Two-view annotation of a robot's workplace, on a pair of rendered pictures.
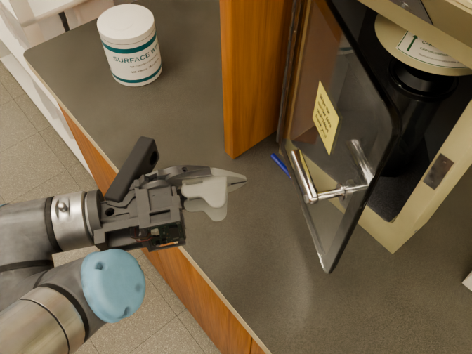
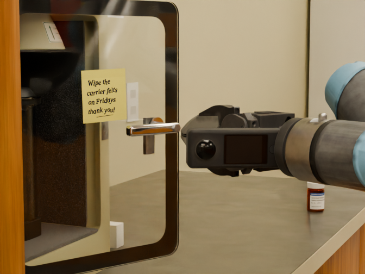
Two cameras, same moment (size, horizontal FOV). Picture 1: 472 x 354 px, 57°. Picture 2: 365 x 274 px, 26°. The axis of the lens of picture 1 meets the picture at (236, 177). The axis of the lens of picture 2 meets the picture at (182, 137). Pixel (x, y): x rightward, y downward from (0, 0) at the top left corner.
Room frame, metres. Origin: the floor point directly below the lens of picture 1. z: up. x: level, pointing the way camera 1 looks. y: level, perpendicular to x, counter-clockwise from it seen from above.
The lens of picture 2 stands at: (0.82, 0.96, 1.32)
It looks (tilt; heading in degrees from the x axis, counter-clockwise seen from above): 6 degrees down; 244
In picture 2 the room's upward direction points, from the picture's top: straight up
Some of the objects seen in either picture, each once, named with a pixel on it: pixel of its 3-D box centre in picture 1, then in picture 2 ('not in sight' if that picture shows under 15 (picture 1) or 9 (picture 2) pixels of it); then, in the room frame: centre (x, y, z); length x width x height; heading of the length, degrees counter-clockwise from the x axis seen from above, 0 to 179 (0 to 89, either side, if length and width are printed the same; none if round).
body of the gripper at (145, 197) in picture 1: (139, 213); (271, 143); (0.29, 0.13, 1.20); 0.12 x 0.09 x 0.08; 103
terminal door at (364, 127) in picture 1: (317, 138); (95, 136); (0.43, -0.13, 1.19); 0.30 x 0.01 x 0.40; 13
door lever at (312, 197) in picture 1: (315, 175); (148, 128); (0.35, -0.11, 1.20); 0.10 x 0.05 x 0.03; 13
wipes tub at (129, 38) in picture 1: (131, 46); not in sight; (0.86, 0.26, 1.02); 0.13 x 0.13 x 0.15
